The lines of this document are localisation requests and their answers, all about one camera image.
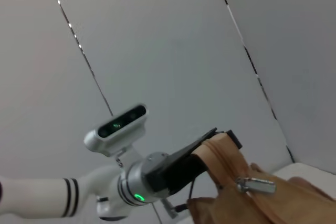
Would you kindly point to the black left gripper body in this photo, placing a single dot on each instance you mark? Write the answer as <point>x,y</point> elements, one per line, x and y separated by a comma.
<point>178,171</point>

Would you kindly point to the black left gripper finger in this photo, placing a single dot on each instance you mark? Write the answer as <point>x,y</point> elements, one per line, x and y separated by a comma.
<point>210,134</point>
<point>235,138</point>

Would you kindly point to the silver metal zipper pull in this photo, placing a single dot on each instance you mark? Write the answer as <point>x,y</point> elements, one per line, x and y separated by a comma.
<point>260,185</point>

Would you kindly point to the khaki canvas food bag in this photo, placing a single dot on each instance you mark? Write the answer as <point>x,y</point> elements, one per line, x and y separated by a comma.
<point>249,208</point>

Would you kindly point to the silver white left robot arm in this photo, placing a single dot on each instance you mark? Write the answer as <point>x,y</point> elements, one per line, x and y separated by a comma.
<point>39,197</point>

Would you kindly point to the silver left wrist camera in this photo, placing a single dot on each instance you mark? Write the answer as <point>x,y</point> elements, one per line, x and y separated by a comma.
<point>120,127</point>

